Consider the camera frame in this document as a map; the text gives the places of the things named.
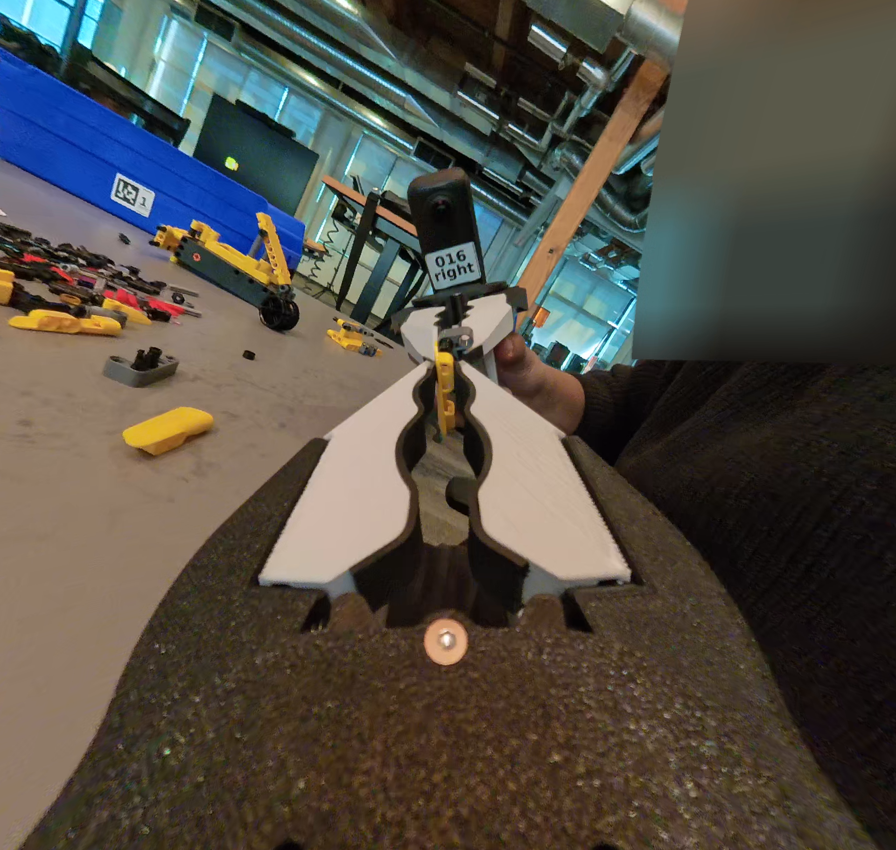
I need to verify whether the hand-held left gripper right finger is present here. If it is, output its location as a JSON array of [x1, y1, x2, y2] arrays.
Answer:
[[451, 363, 636, 600]]

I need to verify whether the person's right hand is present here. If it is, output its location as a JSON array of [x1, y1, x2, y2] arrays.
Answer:
[[496, 331, 588, 439]]

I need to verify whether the black monitor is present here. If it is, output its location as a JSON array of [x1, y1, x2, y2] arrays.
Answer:
[[192, 93, 320, 219]]

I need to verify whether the pile of toy building parts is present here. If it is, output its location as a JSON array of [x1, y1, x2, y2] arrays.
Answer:
[[0, 219, 205, 339]]

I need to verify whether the metal ventilation duct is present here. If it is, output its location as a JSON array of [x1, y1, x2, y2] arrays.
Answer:
[[619, 0, 683, 67]]

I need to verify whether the person's torso in dark sweater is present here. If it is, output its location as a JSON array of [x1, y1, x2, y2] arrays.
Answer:
[[609, 360, 896, 850]]

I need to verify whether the blue plastic bin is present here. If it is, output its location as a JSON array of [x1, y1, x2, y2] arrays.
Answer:
[[0, 47, 307, 252]]

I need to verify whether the large yellow curved panel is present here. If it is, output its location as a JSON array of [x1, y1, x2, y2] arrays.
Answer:
[[7, 308, 124, 338]]

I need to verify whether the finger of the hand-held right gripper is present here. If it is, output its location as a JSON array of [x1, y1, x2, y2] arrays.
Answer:
[[399, 304, 450, 368], [461, 295, 524, 359]]

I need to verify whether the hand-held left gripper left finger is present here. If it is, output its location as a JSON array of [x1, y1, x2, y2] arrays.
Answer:
[[258, 360, 436, 597]]

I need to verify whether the yellow black toy vehicle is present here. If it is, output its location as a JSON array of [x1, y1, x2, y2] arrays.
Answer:
[[150, 211, 296, 308]]

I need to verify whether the wooden top desk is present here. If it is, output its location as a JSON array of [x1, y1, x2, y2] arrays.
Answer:
[[321, 174, 424, 326]]

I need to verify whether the dark grey beam with pins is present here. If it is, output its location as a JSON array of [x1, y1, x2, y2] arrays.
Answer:
[[103, 348, 180, 389]]

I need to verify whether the wooden support beam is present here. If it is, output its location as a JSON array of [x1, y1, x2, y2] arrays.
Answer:
[[517, 58, 673, 308]]

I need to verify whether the small yellow black assembly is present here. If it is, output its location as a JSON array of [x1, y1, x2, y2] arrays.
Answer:
[[326, 317, 384, 359]]

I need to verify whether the yellow curved wedge piece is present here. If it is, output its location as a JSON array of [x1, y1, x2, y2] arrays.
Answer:
[[122, 406, 215, 457]]

